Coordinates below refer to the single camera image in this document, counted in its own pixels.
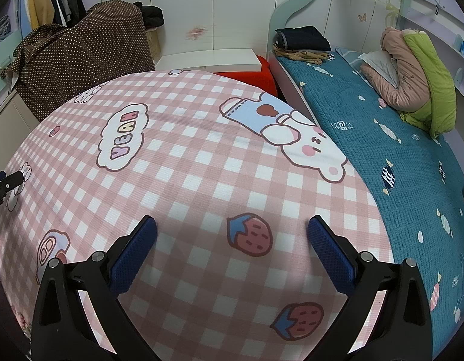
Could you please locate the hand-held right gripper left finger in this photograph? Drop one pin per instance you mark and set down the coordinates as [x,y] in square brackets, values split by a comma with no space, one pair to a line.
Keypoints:
[136,255]

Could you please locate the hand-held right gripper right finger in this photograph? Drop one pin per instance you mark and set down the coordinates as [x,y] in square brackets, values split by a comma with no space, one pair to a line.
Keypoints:
[329,255]

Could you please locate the pink checked tablecloth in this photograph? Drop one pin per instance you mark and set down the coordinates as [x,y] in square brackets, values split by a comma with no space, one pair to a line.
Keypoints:
[201,165]

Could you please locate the purple open shelf cabinet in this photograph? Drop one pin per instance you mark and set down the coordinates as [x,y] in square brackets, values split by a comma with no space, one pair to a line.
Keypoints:
[2,56]

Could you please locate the folded blue jeans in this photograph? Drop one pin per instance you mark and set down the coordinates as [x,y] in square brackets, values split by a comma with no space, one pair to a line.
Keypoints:
[0,30]

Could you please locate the brown dotted cloth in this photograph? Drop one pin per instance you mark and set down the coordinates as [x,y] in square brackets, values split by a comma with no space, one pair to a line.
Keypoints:
[85,52]

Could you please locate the row of hanging clothes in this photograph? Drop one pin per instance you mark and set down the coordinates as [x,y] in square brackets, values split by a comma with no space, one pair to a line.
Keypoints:
[44,0]

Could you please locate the pink padded jacket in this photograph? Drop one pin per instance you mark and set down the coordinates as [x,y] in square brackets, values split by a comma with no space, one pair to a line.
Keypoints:
[401,79]

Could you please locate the green quilt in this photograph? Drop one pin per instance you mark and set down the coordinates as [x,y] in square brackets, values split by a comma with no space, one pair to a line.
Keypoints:
[438,94]

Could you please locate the white pillow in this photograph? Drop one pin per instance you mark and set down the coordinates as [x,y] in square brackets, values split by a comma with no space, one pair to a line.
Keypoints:
[380,66]

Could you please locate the folded tan clothes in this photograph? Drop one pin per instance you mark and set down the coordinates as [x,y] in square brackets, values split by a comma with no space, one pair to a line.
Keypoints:
[307,55]

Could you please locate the folded dark clothes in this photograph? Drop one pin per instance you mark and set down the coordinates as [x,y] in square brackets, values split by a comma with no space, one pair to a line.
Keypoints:
[303,37]

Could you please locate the black garment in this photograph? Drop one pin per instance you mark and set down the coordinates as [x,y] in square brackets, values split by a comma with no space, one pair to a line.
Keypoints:
[153,15]

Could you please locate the small brown butterfly sticker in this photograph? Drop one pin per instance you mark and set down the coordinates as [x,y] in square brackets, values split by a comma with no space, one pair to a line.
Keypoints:
[362,17]

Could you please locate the light green bunk bed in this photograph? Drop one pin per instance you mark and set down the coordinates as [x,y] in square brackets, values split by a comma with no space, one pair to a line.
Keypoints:
[292,11]

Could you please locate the white wardrobe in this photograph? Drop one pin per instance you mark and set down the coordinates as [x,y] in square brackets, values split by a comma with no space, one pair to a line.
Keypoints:
[235,7]

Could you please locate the white round shelf bracket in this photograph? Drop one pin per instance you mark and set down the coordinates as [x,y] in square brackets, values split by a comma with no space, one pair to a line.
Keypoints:
[458,79]

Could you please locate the green leaf wall sticker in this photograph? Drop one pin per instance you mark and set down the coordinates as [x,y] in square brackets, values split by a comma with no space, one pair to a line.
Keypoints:
[391,5]

